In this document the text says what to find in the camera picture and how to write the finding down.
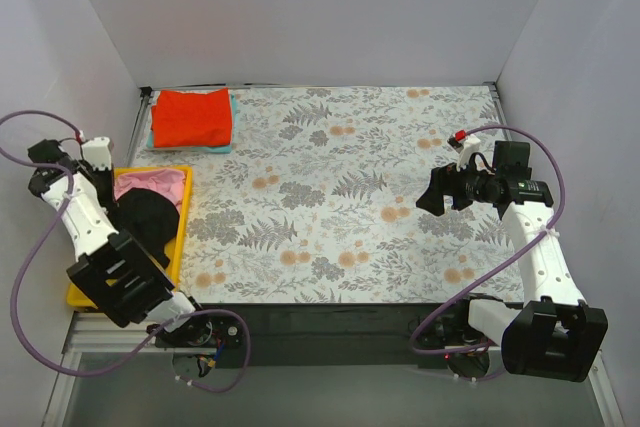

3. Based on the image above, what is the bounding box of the teal folded t-shirt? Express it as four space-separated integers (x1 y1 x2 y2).
145 93 238 154

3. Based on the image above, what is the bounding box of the floral table cloth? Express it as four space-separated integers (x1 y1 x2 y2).
134 86 513 303

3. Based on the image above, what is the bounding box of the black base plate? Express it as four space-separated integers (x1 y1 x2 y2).
153 302 514 371

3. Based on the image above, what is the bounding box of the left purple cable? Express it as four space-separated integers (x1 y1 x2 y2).
0 109 251 394

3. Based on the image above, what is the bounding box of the pink t-shirt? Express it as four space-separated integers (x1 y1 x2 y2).
114 168 186 210

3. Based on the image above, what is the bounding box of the aluminium frame rail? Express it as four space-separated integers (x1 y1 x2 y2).
62 310 166 354

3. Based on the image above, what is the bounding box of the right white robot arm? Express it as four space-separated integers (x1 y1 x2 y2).
412 132 608 382

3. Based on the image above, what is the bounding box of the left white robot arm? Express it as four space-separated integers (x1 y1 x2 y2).
27 137 242 349

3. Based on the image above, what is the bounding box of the yellow plastic tray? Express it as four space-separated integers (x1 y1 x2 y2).
66 165 193 311

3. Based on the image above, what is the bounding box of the black t-shirt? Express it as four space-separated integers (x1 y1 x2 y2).
114 188 180 269

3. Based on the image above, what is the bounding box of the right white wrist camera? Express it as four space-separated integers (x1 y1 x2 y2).
447 130 481 171

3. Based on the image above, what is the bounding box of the red folded t-shirt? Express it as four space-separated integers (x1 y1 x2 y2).
151 89 233 149

